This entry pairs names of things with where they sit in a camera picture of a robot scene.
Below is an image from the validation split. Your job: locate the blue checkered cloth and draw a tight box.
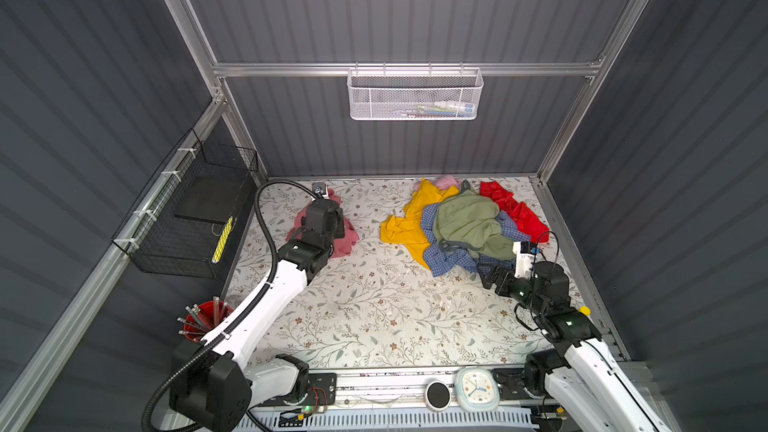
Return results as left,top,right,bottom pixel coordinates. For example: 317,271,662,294
421,204,531,277

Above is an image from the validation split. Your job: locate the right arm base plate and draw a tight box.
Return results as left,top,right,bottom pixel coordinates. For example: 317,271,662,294
491,367,530,401

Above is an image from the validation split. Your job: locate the yellow cloth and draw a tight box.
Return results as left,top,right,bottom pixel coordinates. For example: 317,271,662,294
380,178,460,269

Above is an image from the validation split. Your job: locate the light pink cloth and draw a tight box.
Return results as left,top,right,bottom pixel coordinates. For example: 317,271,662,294
432,175,461,190

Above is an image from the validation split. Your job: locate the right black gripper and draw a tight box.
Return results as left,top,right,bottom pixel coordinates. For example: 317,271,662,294
478,260,545,317

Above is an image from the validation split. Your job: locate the yellow marker pen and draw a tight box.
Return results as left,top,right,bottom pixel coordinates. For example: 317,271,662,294
211,216,235,264

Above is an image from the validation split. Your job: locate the dusty pink ribbed cloth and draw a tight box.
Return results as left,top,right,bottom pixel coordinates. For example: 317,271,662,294
286,189,359,258

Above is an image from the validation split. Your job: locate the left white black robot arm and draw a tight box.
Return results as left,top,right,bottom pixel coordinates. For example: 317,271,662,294
167,198,345,431

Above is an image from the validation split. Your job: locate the grey cloth with loop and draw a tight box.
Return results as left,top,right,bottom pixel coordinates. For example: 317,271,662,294
437,238,483,254

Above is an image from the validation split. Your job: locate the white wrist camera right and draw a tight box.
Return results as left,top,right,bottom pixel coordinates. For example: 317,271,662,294
513,242,538,279

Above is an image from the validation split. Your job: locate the white vented front panel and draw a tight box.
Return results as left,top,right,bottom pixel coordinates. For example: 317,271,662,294
236,407,539,431

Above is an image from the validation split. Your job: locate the red cup with pens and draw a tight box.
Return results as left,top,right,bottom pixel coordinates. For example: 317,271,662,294
177,296,233,343

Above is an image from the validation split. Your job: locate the white wire mesh basket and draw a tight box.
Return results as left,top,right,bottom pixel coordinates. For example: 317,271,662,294
346,66,484,121

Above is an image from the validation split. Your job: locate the round black white timer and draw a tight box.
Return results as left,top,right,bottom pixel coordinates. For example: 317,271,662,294
424,380,451,413

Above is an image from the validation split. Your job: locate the green cloth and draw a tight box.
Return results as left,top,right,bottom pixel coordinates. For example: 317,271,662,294
433,190,515,261

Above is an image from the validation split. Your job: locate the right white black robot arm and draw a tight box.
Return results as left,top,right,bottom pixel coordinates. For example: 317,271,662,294
478,261,671,432

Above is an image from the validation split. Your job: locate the black corrugated cable hose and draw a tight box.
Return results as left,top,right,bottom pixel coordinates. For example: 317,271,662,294
141,179,325,432

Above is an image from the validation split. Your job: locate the black wire basket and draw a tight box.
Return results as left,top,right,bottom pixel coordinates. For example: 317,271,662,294
113,133,259,279

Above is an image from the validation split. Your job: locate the red cloth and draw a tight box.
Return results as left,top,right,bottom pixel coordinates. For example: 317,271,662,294
480,181,550,244

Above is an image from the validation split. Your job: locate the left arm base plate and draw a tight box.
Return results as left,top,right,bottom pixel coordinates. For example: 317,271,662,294
277,372,338,413

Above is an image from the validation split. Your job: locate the light blue square clock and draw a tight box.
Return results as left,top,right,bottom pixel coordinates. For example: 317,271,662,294
453,367,500,412

